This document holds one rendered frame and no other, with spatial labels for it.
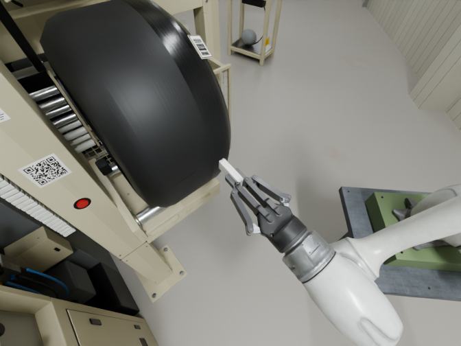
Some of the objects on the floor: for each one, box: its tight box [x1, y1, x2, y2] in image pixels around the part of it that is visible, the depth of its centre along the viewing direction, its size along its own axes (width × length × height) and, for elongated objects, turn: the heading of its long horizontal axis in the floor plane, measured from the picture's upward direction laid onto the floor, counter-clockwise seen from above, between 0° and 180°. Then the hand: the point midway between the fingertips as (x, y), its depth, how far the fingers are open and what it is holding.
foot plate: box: [134, 244, 188, 303], centre depth 153 cm, size 27×27×2 cm
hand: (230, 173), depth 52 cm, fingers closed
